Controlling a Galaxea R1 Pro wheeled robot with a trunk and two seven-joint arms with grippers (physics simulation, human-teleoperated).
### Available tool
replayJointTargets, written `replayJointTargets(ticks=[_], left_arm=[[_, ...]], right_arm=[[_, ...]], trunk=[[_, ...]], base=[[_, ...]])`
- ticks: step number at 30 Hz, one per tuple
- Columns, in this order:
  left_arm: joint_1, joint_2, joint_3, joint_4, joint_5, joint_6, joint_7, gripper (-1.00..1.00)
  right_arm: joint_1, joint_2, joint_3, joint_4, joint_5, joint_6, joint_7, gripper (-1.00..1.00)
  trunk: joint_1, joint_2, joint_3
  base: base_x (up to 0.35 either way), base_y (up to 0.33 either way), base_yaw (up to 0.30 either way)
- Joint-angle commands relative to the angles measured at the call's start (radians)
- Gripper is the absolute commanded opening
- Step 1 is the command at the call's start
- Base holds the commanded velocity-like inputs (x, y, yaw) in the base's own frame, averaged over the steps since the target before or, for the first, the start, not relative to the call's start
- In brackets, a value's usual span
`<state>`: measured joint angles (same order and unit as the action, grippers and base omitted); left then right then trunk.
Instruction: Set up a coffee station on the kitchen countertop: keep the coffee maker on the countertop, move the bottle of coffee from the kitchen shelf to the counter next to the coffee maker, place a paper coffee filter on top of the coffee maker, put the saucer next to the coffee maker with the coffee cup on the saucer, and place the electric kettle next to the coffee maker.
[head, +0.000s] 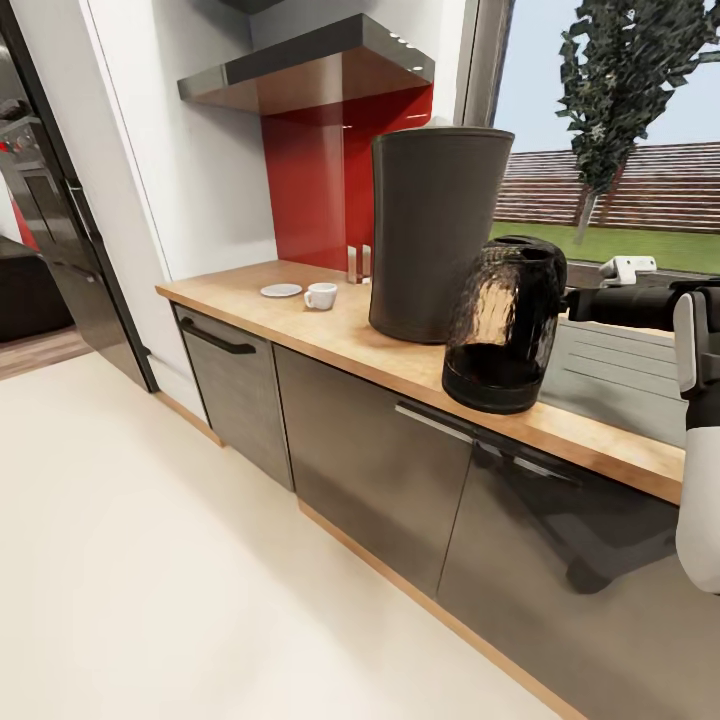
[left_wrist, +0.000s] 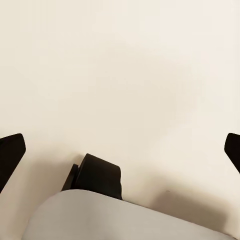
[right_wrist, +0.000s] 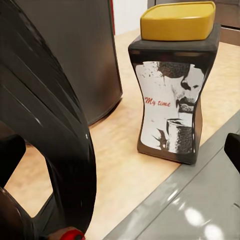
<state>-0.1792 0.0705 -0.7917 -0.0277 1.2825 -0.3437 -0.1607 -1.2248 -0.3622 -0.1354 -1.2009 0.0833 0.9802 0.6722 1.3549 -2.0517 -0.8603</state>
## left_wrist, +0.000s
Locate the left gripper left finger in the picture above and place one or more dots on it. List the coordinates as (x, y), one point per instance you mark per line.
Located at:
(12, 149)

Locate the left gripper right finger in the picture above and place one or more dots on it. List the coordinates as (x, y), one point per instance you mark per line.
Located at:
(232, 149)

